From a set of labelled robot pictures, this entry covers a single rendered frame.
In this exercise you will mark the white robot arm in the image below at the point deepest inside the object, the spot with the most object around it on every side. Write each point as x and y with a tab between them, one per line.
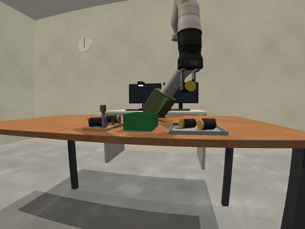
180	7

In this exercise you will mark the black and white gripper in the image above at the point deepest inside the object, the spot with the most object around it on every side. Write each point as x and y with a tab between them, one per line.
189	38

